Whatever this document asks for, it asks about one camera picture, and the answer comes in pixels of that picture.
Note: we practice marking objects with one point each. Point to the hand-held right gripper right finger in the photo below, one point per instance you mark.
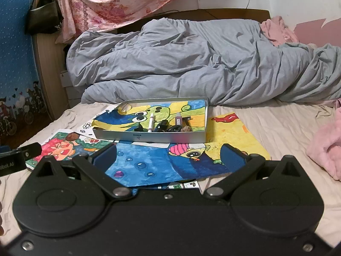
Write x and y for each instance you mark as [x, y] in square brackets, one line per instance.
[231, 156]

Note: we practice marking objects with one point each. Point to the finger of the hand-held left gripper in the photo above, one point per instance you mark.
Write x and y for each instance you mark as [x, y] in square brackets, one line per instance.
[30, 151]

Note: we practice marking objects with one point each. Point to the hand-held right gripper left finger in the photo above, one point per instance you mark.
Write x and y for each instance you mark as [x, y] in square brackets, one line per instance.
[106, 154]

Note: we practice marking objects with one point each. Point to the brown walnut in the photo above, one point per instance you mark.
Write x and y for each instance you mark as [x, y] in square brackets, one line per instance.
[187, 128]

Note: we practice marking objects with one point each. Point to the white pink marker pen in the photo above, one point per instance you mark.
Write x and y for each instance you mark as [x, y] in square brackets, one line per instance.
[151, 122]

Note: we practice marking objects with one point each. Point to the silver metal tray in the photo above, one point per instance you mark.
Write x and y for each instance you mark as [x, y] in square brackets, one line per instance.
[159, 138]

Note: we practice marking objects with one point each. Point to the black razor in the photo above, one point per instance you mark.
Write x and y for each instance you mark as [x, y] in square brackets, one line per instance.
[187, 118]

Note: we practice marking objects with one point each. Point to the black lipstick tube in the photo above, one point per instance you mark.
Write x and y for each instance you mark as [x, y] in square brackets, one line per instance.
[163, 124]

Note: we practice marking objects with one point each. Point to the red-haired child drawing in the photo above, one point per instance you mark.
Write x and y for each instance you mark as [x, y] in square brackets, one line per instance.
[61, 148]

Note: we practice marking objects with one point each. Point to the blue and yellow drawing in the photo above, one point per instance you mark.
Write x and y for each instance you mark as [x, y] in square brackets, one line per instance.
[149, 165]

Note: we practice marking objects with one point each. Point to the pale paper scrap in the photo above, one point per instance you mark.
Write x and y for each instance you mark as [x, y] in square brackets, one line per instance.
[124, 108]

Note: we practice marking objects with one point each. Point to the green frog drawing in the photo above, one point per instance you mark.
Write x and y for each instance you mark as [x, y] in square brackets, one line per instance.
[138, 116]

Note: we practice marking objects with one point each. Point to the white nightstand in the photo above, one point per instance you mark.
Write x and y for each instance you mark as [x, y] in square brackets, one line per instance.
[69, 90]

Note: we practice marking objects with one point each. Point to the light wooden bed panel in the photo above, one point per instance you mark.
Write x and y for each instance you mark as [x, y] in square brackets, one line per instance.
[50, 72]

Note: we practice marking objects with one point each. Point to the pink fluffy blanket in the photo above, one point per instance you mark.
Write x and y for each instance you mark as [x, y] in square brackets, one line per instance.
[325, 149]

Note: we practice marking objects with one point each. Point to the blue printed cloth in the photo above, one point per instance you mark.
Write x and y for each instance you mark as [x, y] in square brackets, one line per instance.
[16, 45]

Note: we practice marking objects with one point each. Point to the grey duvet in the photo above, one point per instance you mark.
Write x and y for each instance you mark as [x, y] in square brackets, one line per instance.
[186, 58]

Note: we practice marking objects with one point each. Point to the black bag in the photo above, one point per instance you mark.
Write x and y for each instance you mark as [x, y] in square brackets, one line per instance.
[42, 18]

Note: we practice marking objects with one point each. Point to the pink floral cloth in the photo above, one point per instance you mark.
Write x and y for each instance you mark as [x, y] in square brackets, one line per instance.
[112, 5]

